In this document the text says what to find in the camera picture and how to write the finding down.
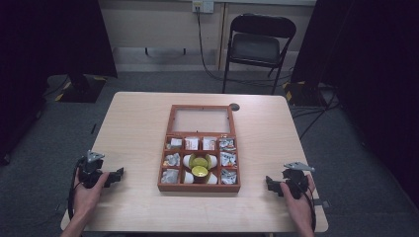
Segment silver white sachet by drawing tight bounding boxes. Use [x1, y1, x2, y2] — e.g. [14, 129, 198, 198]
[166, 137, 184, 151]
[160, 168, 180, 185]
[163, 152, 182, 168]

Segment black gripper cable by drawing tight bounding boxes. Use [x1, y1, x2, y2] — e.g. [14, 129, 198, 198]
[300, 184, 318, 232]
[66, 157, 85, 222]

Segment black folding chair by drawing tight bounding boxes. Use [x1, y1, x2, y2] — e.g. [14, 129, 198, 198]
[221, 12, 297, 97]

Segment wooden compartment box, glass lid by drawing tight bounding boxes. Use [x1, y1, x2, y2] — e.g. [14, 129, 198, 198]
[156, 104, 242, 194]

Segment black stand base, yellow tape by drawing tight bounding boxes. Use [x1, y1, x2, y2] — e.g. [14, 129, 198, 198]
[53, 73, 109, 104]
[282, 80, 331, 109]

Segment black floor cables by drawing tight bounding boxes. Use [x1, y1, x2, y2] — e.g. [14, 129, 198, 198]
[291, 92, 342, 141]

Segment person's right hand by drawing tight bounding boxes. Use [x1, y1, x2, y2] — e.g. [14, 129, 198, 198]
[279, 174, 317, 229]

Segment black curtain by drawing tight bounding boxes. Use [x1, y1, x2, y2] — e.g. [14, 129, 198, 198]
[0, 0, 119, 166]
[291, 0, 419, 211]

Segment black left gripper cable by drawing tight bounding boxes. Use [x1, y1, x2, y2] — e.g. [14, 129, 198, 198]
[66, 157, 85, 222]

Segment pile of green-lidded white cups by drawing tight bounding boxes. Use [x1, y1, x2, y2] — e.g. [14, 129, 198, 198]
[182, 153, 219, 186]

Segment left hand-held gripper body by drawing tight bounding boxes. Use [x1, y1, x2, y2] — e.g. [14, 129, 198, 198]
[78, 150, 112, 190]

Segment white wall socket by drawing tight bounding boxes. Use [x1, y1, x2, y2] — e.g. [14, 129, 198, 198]
[192, 0, 215, 15]

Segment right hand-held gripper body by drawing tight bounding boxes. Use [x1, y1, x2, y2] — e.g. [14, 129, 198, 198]
[281, 160, 316, 200]

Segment white sachet with colourful print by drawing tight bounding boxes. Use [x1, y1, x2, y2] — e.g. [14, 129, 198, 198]
[218, 137, 237, 152]
[219, 151, 238, 168]
[220, 168, 238, 186]

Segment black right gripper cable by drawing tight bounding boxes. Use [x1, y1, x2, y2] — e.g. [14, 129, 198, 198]
[300, 184, 318, 232]

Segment grey clamp on table edge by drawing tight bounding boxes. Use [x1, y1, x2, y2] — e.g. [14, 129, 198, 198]
[313, 198, 332, 209]

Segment person's left hand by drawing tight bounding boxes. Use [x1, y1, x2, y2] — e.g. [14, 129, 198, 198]
[72, 169, 111, 219]

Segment white sachet with red print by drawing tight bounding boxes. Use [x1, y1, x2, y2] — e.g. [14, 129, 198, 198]
[202, 136, 217, 152]
[184, 136, 200, 152]

